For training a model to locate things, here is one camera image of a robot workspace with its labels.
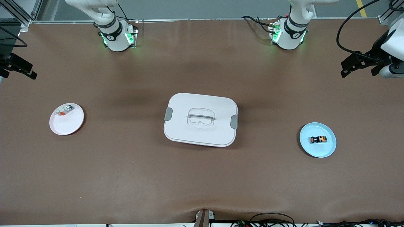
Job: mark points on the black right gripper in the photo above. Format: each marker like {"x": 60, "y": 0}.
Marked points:
{"x": 12, "y": 62}

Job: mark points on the brown table mat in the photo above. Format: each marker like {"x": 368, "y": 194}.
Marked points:
{"x": 126, "y": 176}

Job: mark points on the aluminium frame profile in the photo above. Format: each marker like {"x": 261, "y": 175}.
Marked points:
{"x": 25, "y": 22}
{"x": 383, "y": 19}

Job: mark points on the orange push button switch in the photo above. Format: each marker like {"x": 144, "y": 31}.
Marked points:
{"x": 320, "y": 139}

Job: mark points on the camera mount post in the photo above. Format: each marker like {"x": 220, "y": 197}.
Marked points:
{"x": 202, "y": 219}

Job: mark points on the light blue round plate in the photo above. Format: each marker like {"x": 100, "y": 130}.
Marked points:
{"x": 318, "y": 150}

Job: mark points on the storage box with white lid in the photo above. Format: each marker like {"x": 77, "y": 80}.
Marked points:
{"x": 202, "y": 134}

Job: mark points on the green and white switch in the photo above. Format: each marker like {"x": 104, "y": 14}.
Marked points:
{"x": 64, "y": 109}

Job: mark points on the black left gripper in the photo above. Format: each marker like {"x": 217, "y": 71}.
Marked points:
{"x": 376, "y": 52}

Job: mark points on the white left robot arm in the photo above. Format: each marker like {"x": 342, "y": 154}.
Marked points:
{"x": 290, "y": 39}

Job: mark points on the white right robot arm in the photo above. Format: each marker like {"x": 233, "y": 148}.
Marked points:
{"x": 115, "y": 41}

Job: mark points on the white round plate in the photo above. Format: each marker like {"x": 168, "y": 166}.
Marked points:
{"x": 68, "y": 124}

